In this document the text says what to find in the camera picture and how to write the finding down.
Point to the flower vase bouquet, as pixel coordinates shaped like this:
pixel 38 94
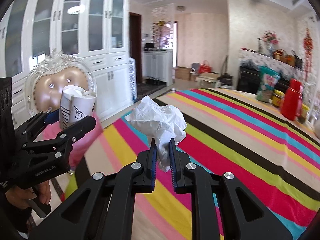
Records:
pixel 271 40

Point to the wicker basket on piano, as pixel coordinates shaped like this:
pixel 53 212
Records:
pixel 280 55

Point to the red chinese knot ornament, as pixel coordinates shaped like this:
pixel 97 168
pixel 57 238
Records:
pixel 308 48

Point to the black handbag on piano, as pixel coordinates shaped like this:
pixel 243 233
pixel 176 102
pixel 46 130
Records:
pixel 298 61

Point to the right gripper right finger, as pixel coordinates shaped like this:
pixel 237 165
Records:
pixel 222 205

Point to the white glass door cabinet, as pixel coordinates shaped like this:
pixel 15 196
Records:
pixel 95 30

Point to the striped colourful tablecloth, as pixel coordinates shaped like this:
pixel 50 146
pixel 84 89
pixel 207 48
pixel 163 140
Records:
pixel 278 160

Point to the cardboard box on floor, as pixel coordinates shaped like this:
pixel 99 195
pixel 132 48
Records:
pixel 182 73

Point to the yellow lid jar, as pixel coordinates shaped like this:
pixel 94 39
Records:
pixel 303 113
pixel 277 98

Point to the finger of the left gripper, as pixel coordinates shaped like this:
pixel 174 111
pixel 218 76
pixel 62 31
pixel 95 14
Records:
pixel 37 123
pixel 67 133

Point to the white tissue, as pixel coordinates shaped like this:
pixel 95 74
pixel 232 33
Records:
pixel 161 123

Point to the red thermos jug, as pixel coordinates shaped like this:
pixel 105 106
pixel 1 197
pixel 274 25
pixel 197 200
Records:
pixel 292 101

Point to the yellow lid jar left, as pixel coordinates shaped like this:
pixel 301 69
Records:
pixel 277 98

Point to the yellow lid jar right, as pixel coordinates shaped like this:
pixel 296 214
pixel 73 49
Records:
pixel 303 113

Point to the green snack bag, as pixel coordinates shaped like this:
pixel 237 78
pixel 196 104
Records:
pixel 268 80

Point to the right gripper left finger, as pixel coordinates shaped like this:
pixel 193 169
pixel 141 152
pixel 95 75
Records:
pixel 103 206

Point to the white low sideboard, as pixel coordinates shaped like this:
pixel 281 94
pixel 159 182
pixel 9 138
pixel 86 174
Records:
pixel 158 65

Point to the person's left hand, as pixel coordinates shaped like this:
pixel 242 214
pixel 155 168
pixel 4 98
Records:
pixel 19 197

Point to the red gift bag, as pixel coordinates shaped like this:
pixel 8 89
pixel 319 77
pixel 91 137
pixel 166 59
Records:
pixel 205 67

